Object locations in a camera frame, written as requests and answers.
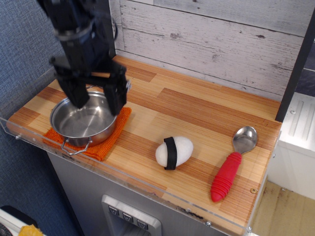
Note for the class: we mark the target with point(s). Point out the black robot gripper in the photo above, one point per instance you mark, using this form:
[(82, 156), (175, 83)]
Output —
[(86, 60)]

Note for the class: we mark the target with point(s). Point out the stainless steel pot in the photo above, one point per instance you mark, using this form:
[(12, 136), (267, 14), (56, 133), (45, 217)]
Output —
[(85, 127)]

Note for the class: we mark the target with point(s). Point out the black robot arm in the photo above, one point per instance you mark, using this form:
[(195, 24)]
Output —
[(81, 30)]

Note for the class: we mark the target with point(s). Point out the yellow object bottom left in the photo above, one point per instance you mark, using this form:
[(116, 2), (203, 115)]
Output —
[(30, 230)]

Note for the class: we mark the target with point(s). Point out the orange knitted cloth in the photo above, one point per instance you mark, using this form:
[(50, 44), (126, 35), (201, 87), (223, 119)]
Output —
[(98, 151)]

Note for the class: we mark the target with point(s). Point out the clear acrylic table guard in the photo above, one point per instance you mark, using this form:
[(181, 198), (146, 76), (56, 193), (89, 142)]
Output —
[(169, 104)]

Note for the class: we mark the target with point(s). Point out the white sushi toy black band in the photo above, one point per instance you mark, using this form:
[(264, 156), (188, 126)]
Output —
[(174, 151)]

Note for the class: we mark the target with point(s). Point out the grey toy fridge cabinet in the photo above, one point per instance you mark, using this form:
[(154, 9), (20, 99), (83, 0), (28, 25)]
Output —
[(105, 206)]

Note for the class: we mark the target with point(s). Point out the white toy sink unit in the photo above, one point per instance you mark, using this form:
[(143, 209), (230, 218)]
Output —
[(292, 165)]

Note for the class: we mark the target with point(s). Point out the red handled metal spoon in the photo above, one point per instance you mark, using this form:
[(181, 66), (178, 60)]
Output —
[(244, 140)]

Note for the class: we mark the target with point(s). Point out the black braided cable corner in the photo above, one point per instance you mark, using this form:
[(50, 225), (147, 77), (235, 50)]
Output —
[(4, 231)]

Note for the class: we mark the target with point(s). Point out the black vertical post right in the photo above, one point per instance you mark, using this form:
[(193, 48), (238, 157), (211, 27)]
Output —
[(297, 70)]

